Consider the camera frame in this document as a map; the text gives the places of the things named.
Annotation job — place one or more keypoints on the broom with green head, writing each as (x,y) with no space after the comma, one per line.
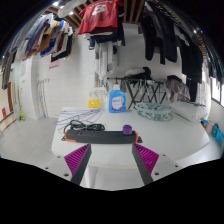
(22,115)

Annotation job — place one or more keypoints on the dark hanging clothes row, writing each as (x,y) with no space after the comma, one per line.
(186,50)

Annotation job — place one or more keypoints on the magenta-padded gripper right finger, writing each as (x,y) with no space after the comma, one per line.
(146,158)

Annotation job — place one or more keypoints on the red hanging jersey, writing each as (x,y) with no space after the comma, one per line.
(100,16)

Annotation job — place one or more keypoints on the blue detergent bottle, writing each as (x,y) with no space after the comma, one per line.
(117,101)

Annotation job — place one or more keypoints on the black folding drying rack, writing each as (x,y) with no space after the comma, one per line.
(141,88)

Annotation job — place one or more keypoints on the white pillow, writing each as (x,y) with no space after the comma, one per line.
(190,111)

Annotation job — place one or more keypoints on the yellow plastic stool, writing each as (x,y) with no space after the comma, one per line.
(94,104)

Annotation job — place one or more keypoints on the colourful hanging clothes row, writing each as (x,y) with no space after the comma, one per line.
(43,38)

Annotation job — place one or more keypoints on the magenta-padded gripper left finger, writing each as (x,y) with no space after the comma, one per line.
(77,159)

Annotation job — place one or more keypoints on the white peg hanger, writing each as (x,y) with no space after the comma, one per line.
(98,93)

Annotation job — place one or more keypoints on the black power strip orange ends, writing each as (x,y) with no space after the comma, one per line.
(96,136)

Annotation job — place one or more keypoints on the teal bottles group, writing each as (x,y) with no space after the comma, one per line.
(215,131)

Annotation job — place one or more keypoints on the white hanging garment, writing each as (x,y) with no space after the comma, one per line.
(105,61)

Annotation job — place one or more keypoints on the white and black garment pile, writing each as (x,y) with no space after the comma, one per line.
(136,72)

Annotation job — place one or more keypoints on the grey garment on rack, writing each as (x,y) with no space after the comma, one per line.
(176,88)

